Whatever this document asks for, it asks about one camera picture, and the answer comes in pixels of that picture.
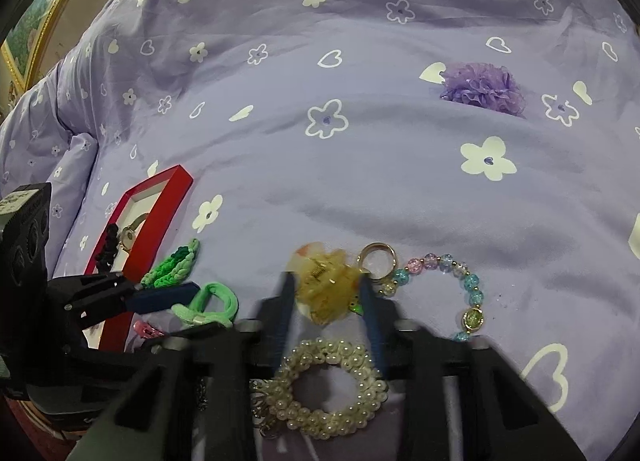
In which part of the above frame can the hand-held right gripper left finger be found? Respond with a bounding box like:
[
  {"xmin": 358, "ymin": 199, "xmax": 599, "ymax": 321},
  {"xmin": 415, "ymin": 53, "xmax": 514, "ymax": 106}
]
[{"xmin": 65, "ymin": 272, "xmax": 297, "ymax": 461}]

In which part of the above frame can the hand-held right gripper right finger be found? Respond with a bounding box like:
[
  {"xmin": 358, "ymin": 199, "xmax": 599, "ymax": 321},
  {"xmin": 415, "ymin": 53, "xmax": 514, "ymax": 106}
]
[{"xmin": 361, "ymin": 274, "xmax": 587, "ymax": 461}]

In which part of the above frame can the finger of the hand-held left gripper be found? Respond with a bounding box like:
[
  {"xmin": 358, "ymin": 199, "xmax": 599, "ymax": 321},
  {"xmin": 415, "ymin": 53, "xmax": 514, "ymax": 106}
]
[{"xmin": 49, "ymin": 272, "xmax": 202, "ymax": 328}]

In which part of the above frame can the green knitted hair clip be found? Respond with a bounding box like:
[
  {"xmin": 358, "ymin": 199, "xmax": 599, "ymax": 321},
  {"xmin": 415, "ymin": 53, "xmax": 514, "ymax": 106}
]
[{"xmin": 140, "ymin": 238, "xmax": 201, "ymax": 290}]

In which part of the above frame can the pink hair clip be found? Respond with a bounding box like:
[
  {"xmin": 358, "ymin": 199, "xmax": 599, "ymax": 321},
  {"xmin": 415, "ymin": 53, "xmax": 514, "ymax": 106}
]
[{"xmin": 132, "ymin": 321, "xmax": 166, "ymax": 340}]

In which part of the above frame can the green hair tie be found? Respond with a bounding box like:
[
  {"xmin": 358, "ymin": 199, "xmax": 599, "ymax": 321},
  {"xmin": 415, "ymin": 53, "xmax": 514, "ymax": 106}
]
[{"xmin": 171, "ymin": 282, "xmax": 240, "ymax": 330}]

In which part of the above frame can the yellow claw hair clip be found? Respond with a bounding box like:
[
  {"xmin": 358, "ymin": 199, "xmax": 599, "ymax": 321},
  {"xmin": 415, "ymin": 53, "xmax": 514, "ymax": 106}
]
[{"xmin": 292, "ymin": 241, "xmax": 367, "ymax": 325}]

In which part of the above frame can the white pearl bracelet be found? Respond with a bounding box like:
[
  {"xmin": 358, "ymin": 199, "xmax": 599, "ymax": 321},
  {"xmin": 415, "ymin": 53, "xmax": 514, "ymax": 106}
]
[{"xmin": 250, "ymin": 338, "xmax": 390, "ymax": 440}]

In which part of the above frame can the red cardboard box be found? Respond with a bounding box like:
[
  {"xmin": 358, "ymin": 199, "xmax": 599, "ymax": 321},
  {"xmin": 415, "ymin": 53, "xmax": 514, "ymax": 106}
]
[{"xmin": 82, "ymin": 165, "xmax": 194, "ymax": 353}]

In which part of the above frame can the colourful glass bead bracelet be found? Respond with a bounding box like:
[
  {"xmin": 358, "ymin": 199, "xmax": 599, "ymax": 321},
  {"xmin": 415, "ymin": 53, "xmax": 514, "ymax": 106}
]
[{"xmin": 377, "ymin": 252, "xmax": 487, "ymax": 343}]

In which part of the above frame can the gold wrist watch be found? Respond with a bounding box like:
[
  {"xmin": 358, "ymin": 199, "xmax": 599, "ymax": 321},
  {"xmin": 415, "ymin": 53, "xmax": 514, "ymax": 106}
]
[{"xmin": 117, "ymin": 214, "xmax": 151, "ymax": 253}]

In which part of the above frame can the black scrunchie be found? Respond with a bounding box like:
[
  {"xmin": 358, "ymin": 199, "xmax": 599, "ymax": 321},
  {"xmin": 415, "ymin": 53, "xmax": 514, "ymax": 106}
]
[{"xmin": 97, "ymin": 224, "xmax": 121, "ymax": 273}]

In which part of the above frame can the purple floral duvet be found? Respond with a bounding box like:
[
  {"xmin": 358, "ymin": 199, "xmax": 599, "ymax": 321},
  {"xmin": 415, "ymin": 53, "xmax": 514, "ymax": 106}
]
[{"xmin": 0, "ymin": 0, "xmax": 640, "ymax": 461}]

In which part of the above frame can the gold framed picture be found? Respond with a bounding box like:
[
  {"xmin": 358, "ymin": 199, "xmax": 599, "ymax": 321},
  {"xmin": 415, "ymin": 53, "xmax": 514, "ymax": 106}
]
[{"xmin": 0, "ymin": 0, "xmax": 109, "ymax": 92}]

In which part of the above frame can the purple flower hair accessory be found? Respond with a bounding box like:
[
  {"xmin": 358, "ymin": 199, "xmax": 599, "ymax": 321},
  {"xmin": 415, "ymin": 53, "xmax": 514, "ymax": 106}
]
[{"xmin": 440, "ymin": 61, "xmax": 527, "ymax": 118}]

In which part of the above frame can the gold ring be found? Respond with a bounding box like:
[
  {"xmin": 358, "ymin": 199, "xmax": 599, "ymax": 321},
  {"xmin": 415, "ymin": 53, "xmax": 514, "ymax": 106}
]
[{"xmin": 357, "ymin": 242, "xmax": 399, "ymax": 277}]

